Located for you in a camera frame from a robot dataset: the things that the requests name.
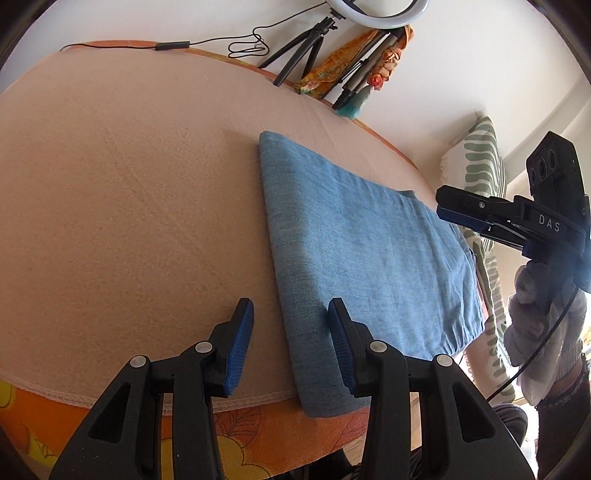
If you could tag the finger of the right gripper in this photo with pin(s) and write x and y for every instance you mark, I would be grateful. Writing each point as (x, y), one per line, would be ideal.
(466, 200)
(483, 229)

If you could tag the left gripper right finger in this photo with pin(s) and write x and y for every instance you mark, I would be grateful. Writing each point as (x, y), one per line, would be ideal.
(462, 436)

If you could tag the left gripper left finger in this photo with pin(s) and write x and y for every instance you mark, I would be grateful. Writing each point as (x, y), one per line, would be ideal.
(120, 436)

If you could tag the light blue denim jeans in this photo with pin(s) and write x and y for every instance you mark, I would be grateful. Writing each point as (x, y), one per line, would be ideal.
(400, 269)

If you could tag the black sleeved right forearm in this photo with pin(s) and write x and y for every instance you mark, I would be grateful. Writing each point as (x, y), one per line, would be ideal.
(561, 418)

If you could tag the white gloved right hand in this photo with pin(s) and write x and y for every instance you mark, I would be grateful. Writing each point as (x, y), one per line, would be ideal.
(545, 329)

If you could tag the green white patterned pillow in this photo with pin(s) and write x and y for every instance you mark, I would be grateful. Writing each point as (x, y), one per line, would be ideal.
(474, 164)

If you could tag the orange floral bed cover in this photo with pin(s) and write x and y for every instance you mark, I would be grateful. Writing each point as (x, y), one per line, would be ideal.
(132, 221)

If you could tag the black mini tripod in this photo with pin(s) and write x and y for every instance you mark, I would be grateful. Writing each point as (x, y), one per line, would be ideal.
(305, 46)

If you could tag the black camera box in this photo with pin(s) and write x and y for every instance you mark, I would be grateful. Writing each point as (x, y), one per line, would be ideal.
(555, 178)

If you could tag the white ring light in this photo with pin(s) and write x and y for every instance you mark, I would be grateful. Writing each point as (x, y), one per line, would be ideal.
(383, 15)

